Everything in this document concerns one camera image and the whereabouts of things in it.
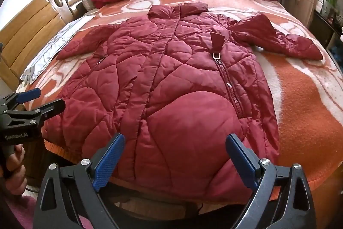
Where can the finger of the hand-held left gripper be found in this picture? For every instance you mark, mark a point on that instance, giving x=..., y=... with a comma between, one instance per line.
x=28, y=96
x=51, y=108

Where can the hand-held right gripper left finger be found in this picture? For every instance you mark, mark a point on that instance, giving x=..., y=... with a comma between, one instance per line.
x=109, y=162

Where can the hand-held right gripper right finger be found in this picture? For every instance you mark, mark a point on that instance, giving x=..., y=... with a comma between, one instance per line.
x=241, y=162

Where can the red quilted puffer jacket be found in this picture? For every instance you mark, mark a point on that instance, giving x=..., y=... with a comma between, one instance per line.
x=174, y=84

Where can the person's left hand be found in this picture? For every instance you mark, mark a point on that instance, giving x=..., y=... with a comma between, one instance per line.
x=16, y=167

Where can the grey striped pillow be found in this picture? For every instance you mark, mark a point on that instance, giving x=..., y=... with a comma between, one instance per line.
x=53, y=44

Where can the wooden headboard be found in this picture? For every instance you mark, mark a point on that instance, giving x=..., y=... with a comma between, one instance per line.
x=26, y=22

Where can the pink cloth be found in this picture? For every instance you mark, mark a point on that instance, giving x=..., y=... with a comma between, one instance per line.
x=24, y=213

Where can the orange and white blanket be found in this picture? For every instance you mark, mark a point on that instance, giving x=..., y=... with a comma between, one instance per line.
x=294, y=89

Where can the small white pillow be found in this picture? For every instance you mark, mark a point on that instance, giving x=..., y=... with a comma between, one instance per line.
x=88, y=3

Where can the cluttered dark shelf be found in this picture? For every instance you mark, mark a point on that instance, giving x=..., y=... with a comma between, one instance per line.
x=325, y=11

